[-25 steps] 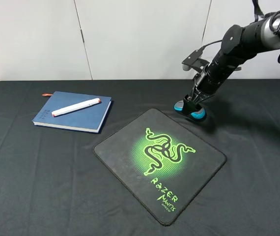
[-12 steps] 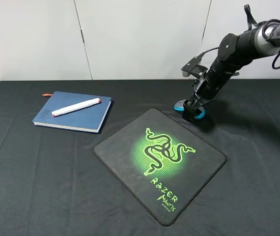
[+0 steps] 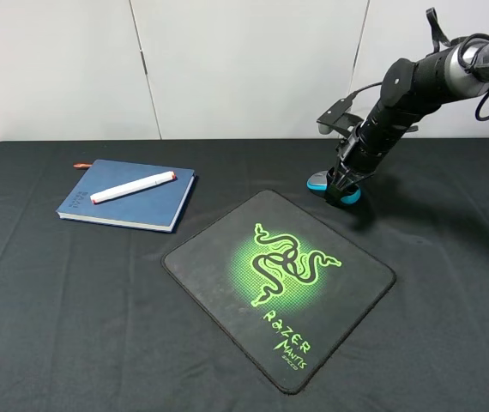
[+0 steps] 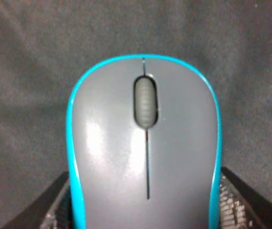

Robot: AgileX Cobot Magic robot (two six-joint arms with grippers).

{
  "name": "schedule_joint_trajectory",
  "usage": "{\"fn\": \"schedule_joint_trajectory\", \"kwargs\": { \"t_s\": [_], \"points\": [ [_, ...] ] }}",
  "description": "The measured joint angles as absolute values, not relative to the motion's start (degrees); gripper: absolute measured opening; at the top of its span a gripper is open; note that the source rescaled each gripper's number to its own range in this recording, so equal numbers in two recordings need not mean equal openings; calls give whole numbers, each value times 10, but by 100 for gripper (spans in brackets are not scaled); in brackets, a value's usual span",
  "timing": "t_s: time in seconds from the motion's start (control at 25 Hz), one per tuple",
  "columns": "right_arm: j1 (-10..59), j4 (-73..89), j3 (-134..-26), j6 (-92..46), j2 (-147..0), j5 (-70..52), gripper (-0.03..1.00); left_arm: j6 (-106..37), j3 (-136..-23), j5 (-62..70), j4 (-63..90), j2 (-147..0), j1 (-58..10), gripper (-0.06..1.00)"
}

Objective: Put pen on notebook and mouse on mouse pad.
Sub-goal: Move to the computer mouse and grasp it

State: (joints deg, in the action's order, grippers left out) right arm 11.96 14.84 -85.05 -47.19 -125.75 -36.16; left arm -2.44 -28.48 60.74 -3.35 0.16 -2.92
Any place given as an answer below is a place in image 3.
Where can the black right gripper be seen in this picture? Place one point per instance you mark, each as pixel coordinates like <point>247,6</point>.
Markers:
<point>358,157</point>

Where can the grey and blue computer mouse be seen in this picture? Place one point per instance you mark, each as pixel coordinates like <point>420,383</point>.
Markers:
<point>316,184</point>

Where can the white marker pen red caps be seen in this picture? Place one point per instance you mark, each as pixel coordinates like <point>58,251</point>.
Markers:
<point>132,187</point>

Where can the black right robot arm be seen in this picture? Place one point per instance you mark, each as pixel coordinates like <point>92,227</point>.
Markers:
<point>409,91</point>

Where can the black green Razer mouse pad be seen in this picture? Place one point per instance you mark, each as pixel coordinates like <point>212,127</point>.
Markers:
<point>286,288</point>

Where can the blue hardcover notebook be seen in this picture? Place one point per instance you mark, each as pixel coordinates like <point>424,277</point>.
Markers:
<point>155,208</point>

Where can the orange bookmark ribbon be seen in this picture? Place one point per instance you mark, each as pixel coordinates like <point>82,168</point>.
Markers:
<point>82,166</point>

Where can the black tablecloth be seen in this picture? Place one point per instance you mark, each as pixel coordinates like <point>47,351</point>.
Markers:
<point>91,321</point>

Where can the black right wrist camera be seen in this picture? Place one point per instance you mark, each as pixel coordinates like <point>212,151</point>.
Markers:
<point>338,118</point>

